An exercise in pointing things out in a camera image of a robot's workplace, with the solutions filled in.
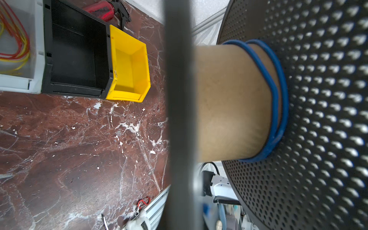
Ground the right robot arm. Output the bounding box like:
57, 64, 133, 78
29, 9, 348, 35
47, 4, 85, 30
199, 162, 259, 230

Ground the aluminium frame profile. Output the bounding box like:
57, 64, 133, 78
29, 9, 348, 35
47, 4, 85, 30
146, 1, 229, 230

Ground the white plastic part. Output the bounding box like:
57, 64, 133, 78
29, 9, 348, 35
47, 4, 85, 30
123, 217, 151, 230

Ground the black plastic bin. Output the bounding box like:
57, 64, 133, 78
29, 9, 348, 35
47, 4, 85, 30
41, 1, 113, 99

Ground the blue cable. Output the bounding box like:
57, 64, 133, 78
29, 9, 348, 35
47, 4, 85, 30
222, 39, 289, 164

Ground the grey perforated cable spool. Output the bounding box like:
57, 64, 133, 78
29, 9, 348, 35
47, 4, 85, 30
157, 0, 368, 230

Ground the red cable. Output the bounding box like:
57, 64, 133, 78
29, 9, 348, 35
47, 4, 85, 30
0, 0, 31, 59

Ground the white plastic bin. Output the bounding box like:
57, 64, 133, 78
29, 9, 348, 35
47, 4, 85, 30
1, 1, 46, 94

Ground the yellow plastic bin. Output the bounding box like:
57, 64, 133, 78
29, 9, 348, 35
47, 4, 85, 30
106, 25, 150, 103

